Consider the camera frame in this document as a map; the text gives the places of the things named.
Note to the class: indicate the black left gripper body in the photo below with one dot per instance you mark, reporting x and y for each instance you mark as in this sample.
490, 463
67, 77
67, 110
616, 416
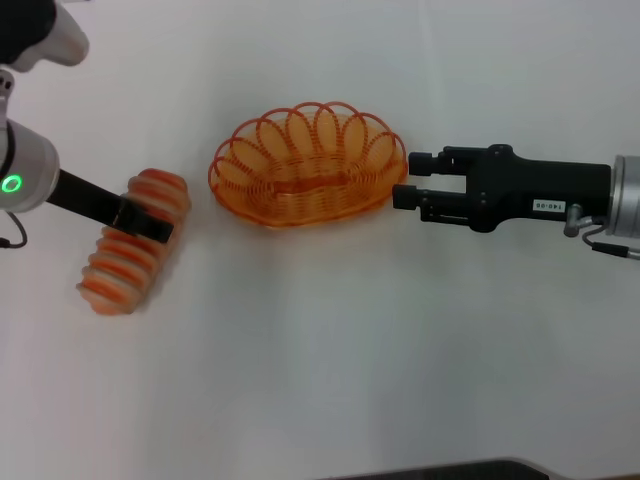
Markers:
85, 197

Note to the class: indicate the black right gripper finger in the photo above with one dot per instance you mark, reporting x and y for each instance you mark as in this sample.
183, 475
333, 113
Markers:
435, 164
430, 200

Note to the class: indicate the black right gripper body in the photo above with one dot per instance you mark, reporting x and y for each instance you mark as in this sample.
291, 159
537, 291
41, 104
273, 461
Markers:
540, 190

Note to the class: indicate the dark robot torso edge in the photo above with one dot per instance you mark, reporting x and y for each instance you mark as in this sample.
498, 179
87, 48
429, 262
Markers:
450, 472

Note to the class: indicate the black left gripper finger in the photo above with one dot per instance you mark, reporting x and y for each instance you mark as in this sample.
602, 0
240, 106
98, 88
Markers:
147, 226

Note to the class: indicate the orange striped bread loaf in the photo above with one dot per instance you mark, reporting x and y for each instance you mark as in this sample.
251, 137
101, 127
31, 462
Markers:
120, 270

